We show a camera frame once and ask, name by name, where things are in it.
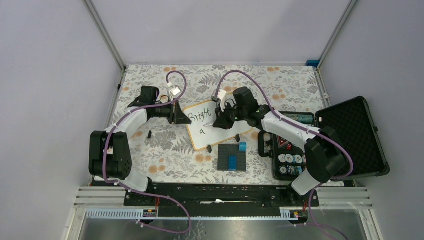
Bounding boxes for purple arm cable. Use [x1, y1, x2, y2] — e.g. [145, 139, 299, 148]
[102, 70, 193, 235]
[212, 69, 355, 240]

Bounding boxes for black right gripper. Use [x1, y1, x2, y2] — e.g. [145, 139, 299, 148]
[213, 101, 247, 131]

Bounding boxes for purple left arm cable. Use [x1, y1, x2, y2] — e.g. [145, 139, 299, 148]
[102, 70, 193, 235]

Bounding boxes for blue corner bracket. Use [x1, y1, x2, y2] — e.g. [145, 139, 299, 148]
[305, 60, 320, 68]

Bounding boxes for white slotted cable duct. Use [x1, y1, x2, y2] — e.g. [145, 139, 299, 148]
[85, 207, 300, 221]

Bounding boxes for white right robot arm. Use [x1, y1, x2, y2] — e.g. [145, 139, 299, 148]
[211, 87, 349, 206]

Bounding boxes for yellow framed whiteboard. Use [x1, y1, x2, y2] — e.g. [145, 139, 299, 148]
[183, 100, 253, 151]

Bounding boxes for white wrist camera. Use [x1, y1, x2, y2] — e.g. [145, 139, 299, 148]
[211, 89, 228, 105]
[167, 85, 182, 100]

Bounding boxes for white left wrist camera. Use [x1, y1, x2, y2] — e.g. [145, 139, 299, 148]
[167, 85, 182, 100]

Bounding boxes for black poker chip case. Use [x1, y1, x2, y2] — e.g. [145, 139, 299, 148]
[257, 96, 391, 182]

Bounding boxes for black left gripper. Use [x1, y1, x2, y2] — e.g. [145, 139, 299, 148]
[152, 98, 192, 125]

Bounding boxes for light blue toy brick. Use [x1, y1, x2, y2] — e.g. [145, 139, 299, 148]
[239, 141, 247, 152]

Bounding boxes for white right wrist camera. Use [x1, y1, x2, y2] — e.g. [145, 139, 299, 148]
[211, 89, 228, 105]

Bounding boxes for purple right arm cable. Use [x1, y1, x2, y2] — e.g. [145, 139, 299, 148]
[212, 69, 355, 240]

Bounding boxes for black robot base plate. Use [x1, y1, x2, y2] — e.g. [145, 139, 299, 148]
[124, 182, 310, 218]

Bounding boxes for dark grey brick baseplate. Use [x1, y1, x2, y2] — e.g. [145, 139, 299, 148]
[217, 142, 247, 172]

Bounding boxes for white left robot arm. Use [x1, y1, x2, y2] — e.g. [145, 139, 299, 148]
[88, 86, 192, 206]

